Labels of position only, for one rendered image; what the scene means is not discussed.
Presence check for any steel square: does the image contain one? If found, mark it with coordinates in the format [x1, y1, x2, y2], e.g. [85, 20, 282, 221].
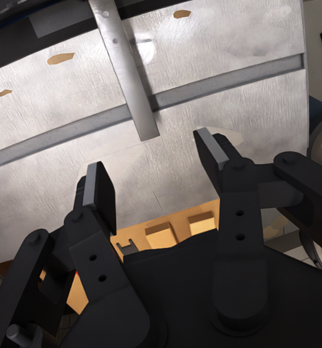
[88, 0, 161, 141]

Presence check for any black bracket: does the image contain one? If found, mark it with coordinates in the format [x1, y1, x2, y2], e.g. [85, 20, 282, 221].
[116, 238, 138, 256]

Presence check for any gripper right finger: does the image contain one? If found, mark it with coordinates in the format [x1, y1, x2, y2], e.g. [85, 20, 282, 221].
[193, 127, 322, 331]

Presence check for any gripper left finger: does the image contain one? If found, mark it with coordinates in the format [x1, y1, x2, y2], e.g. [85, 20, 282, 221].
[0, 160, 151, 348]

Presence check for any tan wooden block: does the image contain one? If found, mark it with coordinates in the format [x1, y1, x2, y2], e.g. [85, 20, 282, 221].
[187, 211, 216, 236]
[145, 221, 178, 249]

